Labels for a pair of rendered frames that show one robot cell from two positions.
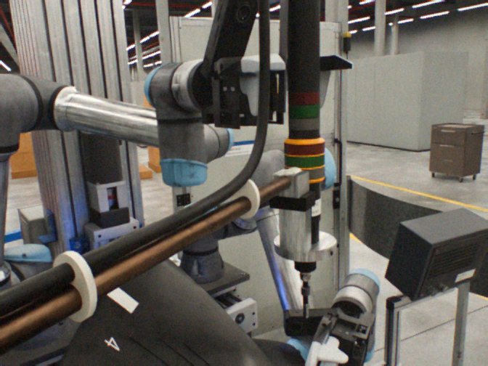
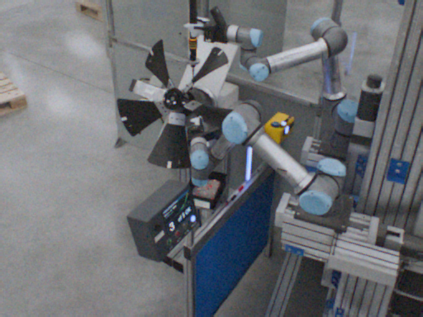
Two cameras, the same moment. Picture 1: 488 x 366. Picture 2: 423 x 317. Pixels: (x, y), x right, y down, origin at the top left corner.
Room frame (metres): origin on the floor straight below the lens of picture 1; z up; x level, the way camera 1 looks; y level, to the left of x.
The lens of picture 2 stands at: (2.36, -1.12, 2.53)
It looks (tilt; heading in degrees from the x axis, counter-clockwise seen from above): 32 degrees down; 149
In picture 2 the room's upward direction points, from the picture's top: 1 degrees clockwise
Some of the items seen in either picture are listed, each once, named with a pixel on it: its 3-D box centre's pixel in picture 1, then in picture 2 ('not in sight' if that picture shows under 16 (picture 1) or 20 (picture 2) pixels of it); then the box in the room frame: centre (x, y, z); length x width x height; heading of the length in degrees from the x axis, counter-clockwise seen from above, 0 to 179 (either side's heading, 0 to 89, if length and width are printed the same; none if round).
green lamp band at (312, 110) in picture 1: (303, 110); not in sight; (0.44, -0.07, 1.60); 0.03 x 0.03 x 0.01
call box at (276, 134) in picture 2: not in sight; (278, 129); (0.63, 0.36, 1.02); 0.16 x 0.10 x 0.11; 116
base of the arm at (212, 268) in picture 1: (201, 258); (326, 196); (1.23, 0.15, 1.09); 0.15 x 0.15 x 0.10
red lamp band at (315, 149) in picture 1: (304, 147); not in sight; (0.44, -0.07, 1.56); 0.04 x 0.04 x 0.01
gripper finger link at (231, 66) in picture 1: (239, 68); not in sight; (0.47, 0.00, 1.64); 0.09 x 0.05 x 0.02; 14
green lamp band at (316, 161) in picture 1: (304, 158); not in sight; (0.44, -0.07, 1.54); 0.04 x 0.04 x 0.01
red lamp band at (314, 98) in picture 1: (303, 98); not in sight; (0.44, -0.07, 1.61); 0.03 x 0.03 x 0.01
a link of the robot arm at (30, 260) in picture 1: (25, 273); (348, 116); (0.92, 0.54, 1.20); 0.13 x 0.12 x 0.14; 164
